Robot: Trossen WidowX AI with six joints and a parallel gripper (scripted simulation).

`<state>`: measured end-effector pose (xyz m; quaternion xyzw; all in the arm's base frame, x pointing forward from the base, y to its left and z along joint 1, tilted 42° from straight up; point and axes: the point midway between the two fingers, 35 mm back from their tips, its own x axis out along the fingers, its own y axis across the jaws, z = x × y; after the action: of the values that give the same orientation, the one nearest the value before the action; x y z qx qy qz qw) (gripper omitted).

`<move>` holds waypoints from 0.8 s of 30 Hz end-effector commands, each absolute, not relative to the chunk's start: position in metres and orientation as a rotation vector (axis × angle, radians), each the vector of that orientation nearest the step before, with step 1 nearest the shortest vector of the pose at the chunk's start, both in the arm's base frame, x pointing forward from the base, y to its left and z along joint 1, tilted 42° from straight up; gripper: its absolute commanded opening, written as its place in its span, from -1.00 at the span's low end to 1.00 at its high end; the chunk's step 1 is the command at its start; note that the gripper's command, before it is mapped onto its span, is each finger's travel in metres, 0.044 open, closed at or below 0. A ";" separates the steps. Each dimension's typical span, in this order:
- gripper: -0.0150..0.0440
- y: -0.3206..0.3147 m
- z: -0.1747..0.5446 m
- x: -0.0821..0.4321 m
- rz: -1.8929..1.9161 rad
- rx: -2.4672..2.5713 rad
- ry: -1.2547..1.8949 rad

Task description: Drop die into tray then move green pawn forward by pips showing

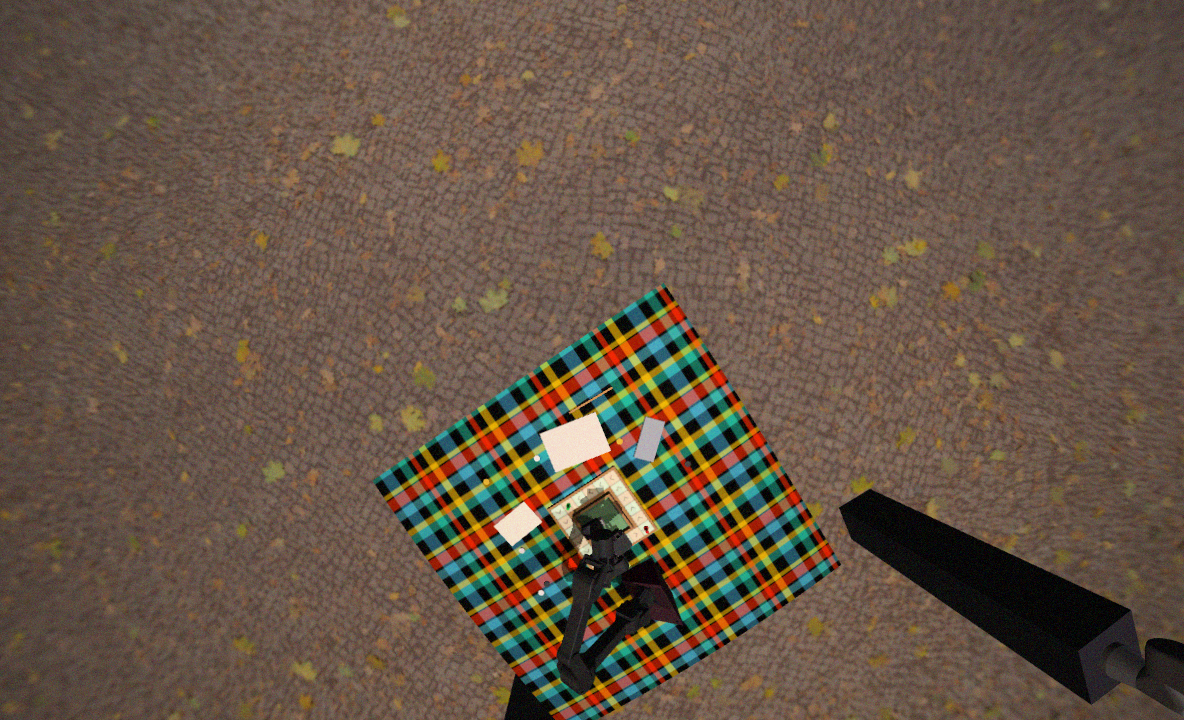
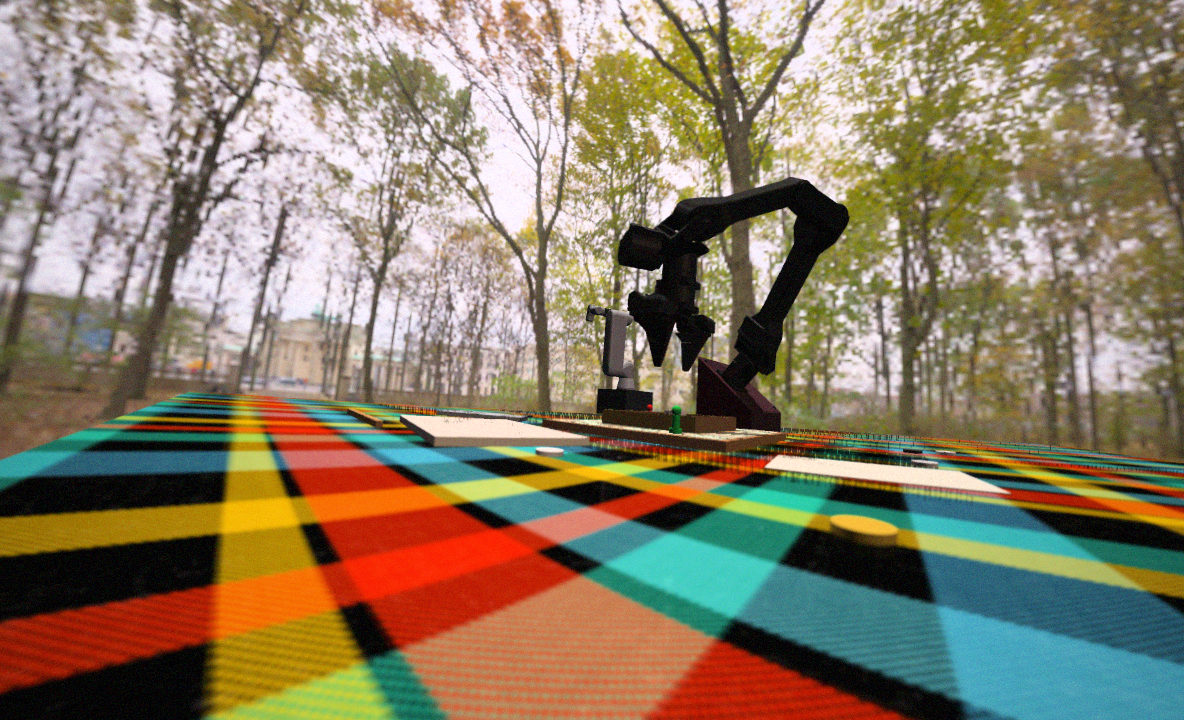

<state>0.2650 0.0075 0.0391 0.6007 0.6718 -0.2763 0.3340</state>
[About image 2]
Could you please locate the yellow flat disc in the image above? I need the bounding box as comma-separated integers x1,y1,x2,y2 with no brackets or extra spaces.
830,515,897,546

